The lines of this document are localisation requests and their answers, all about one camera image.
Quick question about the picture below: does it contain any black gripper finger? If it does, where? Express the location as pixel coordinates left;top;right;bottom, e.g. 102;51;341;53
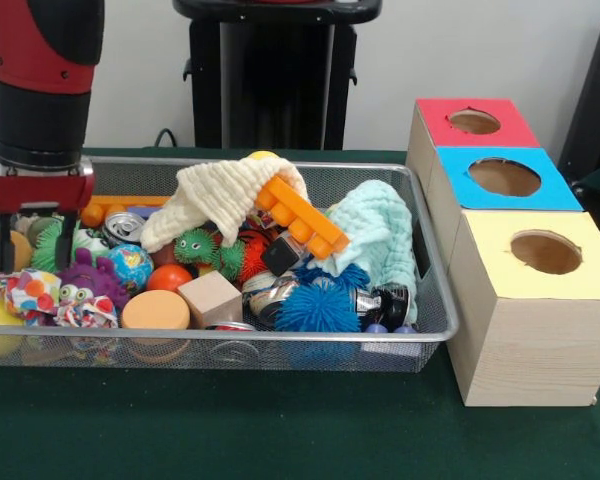
54;212;79;274
0;212;17;274

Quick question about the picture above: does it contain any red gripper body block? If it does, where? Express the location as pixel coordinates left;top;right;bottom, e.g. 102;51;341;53
0;153;97;216

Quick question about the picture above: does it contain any polka dot fabric bow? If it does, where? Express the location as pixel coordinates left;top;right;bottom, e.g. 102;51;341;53
0;264;64;326

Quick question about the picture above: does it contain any cream waffle cloth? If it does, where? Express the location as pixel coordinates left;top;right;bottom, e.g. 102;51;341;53
139;157;310;254

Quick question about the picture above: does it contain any light blue waffle cloth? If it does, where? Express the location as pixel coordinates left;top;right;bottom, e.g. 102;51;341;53
309;179;420;324

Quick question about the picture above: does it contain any wooden box with three holes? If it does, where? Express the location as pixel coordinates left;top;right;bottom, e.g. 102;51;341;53
406;98;600;407

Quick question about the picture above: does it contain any blue globe ball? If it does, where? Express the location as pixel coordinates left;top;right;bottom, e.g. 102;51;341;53
107;244;155;291

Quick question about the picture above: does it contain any orange foam disc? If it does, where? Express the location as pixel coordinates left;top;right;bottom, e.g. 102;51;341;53
121;290;191;330

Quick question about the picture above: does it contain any plain wooden cube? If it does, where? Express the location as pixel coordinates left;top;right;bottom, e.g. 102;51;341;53
178;271;245;329

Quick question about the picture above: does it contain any orange grid tray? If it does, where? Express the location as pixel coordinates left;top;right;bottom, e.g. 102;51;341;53
256;175;351;260

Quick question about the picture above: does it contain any blue spiky rubber ball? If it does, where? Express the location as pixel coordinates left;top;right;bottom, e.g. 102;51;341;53
274;284;362;334

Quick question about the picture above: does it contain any crushed black drink can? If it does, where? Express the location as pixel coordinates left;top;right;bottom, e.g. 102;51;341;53
354;283;412;329

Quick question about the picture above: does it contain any black upright panel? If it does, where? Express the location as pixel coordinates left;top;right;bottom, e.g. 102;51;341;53
557;8;600;181

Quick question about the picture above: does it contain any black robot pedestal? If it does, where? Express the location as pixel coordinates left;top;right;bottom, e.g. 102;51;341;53
172;0;384;150

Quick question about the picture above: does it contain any grey wire mesh bin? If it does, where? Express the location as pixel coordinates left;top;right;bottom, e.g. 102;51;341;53
0;155;461;374

